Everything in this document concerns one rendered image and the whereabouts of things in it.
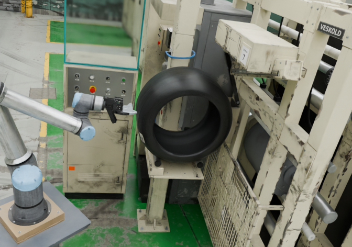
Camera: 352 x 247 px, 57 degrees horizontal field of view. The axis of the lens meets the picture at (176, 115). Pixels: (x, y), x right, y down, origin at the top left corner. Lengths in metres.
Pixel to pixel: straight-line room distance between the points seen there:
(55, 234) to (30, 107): 0.74
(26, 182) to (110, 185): 1.27
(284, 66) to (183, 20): 0.80
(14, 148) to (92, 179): 1.16
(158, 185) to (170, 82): 1.07
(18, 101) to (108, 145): 1.24
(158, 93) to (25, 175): 0.84
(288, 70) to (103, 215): 2.04
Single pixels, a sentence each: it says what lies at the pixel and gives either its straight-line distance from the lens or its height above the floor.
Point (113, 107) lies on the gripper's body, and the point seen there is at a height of 1.24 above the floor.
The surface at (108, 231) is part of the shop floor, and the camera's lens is 2.90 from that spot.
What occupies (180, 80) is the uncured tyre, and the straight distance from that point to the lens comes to 1.87.
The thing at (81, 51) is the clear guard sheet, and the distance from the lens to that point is 2.53.
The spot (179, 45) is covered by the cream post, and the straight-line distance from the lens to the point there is 2.18.
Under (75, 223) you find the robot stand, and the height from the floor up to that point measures 0.60.
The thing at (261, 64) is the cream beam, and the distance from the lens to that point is 1.68.
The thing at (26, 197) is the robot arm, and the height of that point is 0.82.
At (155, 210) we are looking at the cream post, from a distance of 2.85.
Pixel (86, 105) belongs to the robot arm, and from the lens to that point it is 1.95.
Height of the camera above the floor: 2.07
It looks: 25 degrees down
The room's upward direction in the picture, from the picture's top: 10 degrees clockwise
